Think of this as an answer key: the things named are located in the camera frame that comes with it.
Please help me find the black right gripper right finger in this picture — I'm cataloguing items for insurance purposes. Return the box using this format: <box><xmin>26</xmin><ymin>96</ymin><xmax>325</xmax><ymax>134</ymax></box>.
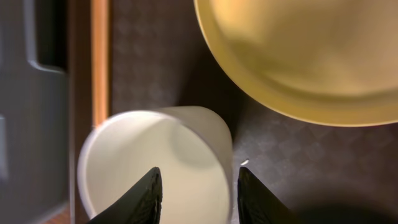
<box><xmin>237</xmin><ymin>167</ymin><xmax>301</xmax><ymax>224</ymax></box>

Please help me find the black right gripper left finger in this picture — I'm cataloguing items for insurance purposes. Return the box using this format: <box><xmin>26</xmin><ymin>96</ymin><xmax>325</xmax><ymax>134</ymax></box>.
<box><xmin>88</xmin><ymin>167</ymin><xmax>162</xmax><ymax>224</ymax></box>

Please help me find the white paper cup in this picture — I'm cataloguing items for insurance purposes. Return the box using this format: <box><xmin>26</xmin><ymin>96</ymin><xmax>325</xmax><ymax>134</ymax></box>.
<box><xmin>77</xmin><ymin>106</ymin><xmax>233</xmax><ymax>224</ymax></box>

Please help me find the brown serving tray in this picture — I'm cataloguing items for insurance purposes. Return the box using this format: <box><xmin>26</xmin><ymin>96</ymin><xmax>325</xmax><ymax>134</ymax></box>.
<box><xmin>109</xmin><ymin>0</ymin><xmax>397</xmax><ymax>223</ymax></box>

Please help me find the grey dish rack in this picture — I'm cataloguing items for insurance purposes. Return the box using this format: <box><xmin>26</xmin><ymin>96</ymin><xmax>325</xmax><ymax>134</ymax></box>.
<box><xmin>1</xmin><ymin>0</ymin><xmax>68</xmax><ymax>223</ymax></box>

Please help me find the yellow plate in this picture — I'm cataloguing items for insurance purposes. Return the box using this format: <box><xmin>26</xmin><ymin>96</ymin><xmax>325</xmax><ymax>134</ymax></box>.
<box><xmin>194</xmin><ymin>0</ymin><xmax>397</xmax><ymax>127</ymax></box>

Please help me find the wooden chopstick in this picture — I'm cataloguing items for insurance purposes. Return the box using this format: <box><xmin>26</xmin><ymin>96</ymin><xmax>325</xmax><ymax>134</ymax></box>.
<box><xmin>91</xmin><ymin>0</ymin><xmax>110</xmax><ymax>127</ymax></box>

